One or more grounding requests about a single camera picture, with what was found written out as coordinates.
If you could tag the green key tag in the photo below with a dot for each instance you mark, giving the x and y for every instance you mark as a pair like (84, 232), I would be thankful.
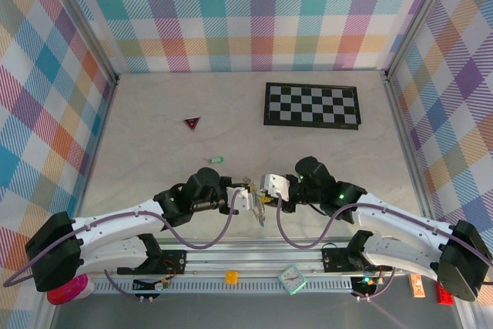
(215, 160)

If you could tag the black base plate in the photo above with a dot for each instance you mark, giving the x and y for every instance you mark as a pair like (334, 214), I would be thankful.
(335, 261)
(175, 263)

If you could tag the orange wooden block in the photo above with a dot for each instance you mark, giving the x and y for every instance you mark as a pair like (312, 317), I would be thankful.
(416, 286)

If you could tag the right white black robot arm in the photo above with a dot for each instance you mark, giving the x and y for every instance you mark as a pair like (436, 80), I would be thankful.
(400, 221)

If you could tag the red toy brick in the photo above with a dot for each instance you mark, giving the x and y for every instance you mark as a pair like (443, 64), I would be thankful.
(443, 298)

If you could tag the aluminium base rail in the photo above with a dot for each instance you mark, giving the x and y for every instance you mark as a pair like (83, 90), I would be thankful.
(250, 257)

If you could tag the black grey chessboard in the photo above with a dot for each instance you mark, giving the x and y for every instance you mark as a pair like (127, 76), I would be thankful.
(312, 105)

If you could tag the red black triangle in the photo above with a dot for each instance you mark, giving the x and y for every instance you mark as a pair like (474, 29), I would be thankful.
(192, 123)

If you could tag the yellow toy brick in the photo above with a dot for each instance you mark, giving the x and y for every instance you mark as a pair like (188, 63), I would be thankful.
(232, 277)

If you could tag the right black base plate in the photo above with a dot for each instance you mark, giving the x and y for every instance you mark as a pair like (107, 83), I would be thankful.
(335, 261)

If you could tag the small circuit board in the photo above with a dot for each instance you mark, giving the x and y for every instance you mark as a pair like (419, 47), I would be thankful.
(366, 282)
(158, 285)

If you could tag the steel band with key rings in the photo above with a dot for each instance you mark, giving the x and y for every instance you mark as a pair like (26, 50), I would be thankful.
(261, 214)

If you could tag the aluminium side rail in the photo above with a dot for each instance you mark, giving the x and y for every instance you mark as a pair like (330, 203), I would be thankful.
(101, 132)
(407, 132)

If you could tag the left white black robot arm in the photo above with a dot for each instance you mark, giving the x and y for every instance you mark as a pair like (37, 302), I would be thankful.
(115, 225)

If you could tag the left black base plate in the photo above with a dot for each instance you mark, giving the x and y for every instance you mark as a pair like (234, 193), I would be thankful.
(175, 263)

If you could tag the teal square clock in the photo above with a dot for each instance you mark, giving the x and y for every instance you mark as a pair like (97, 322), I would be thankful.
(292, 279)

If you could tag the aluminium frame post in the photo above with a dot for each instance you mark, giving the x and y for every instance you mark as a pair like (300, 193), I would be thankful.
(85, 24)
(420, 17)

